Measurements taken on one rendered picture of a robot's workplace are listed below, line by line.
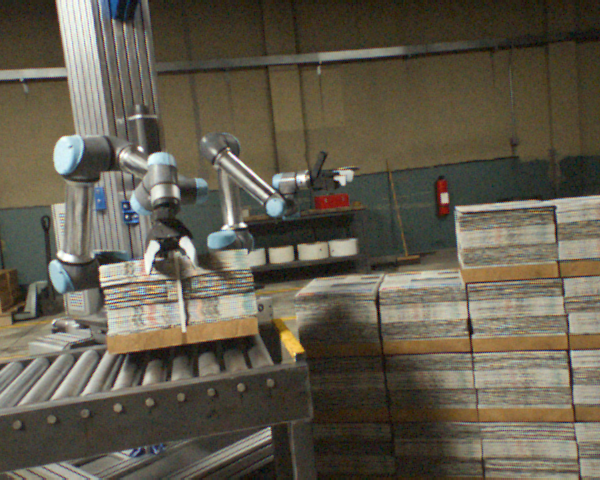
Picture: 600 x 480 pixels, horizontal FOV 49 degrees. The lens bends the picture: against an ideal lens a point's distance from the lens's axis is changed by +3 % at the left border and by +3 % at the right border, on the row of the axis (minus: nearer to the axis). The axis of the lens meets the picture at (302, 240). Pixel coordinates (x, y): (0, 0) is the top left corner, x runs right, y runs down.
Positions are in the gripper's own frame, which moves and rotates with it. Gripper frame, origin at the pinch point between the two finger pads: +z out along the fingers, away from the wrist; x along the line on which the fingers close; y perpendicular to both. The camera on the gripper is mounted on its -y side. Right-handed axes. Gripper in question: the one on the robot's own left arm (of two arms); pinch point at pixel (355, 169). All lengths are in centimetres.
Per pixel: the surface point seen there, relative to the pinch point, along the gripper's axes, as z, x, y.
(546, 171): 84, -754, 117
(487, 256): 50, 40, 29
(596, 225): 82, 34, 22
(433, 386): 29, 48, 70
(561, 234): 72, 35, 24
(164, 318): -25, 114, 20
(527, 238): 62, 37, 24
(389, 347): 16, 47, 56
